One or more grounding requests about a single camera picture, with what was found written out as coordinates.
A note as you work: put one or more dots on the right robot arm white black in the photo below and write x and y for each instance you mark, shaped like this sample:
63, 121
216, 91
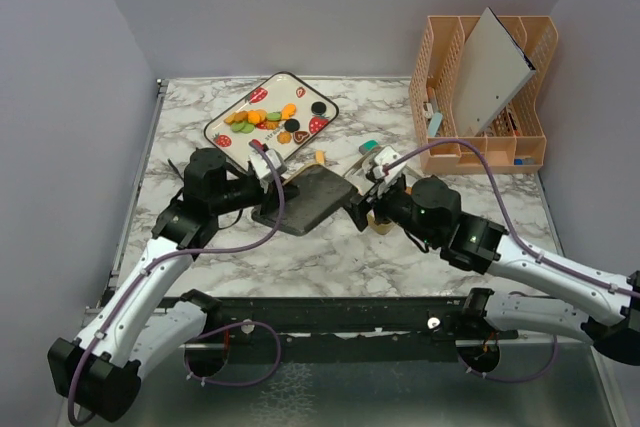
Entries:
591, 305

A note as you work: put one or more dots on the heart chocolate cookie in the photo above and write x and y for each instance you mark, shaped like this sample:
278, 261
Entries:
300, 137

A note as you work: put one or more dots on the black sandwich cookie far right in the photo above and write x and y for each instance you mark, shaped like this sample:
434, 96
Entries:
318, 108

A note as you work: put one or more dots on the gold cookie tin box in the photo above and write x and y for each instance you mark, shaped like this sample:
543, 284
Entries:
356, 175

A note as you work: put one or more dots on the black sandwich cookie middle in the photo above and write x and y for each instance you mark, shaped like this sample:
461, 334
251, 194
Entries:
291, 125

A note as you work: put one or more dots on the green grey eraser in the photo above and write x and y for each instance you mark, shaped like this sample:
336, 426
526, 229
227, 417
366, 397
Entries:
368, 147

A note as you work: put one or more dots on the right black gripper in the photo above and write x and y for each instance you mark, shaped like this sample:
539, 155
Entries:
359, 205

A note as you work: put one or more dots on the silver tin lid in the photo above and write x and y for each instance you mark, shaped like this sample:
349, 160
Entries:
313, 194

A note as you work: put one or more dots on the peach plastic desk organizer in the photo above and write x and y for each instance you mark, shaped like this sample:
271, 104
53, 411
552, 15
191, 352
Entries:
514, 142

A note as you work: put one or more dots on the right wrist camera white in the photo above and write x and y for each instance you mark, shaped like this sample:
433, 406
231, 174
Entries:
383, 166

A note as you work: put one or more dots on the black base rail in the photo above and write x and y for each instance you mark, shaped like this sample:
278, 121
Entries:
336, 329

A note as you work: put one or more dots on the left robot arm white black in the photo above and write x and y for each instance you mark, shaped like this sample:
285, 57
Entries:
100, 371

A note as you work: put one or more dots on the yellow swirl butter cookie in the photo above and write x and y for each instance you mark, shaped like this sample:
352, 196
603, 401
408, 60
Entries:
284, 137

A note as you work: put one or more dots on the black sandwich cookie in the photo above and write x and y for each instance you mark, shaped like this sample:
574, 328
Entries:
318, 108
291, 125

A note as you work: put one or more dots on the strawberry pattern white tray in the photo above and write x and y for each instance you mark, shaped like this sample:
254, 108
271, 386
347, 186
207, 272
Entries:
245, 122

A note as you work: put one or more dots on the green cookie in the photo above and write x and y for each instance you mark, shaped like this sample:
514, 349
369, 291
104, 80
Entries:
273, 116

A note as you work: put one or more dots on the orange cookie top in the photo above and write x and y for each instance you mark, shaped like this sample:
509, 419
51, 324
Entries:
288, 111

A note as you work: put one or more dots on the light blue eraser in organizer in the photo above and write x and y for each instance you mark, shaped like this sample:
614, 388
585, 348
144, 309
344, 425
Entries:
434, 124

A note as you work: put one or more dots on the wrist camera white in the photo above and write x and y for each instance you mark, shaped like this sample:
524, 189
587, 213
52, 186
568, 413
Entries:
267, 164
383, 166

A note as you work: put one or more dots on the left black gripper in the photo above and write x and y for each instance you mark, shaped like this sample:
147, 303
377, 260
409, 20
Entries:
268, 198

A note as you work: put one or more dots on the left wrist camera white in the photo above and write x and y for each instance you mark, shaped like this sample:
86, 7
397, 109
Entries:
267, 164

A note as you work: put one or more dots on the white grey notebook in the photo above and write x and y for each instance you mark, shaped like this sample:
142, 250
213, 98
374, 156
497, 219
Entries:
493, 68

